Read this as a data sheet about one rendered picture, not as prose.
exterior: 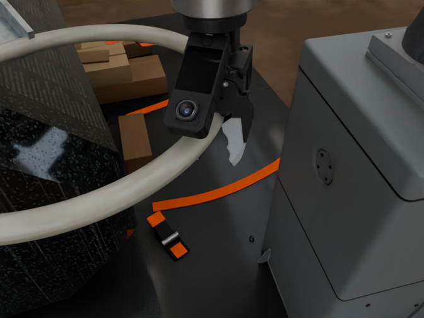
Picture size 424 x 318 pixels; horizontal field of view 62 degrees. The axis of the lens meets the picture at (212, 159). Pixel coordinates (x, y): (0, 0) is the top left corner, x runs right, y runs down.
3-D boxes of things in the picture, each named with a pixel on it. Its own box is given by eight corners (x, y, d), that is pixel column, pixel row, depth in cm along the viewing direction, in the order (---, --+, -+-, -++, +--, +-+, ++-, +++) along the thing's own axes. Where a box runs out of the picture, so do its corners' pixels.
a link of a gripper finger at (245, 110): (259, 136, 46) (248, 76, 41) (256, 144, 45) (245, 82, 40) (224, 136, 48) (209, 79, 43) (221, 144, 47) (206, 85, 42)
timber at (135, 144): (155, 173, 160) (152, 154, 151) (128, 178, 158) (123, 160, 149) (146, 130, 180) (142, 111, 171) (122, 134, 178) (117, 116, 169)
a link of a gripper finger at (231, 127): (259, 144, 53) (250, 89, 47) (252, 171, 49) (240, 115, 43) (239, 144, 54) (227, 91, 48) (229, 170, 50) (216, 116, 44)
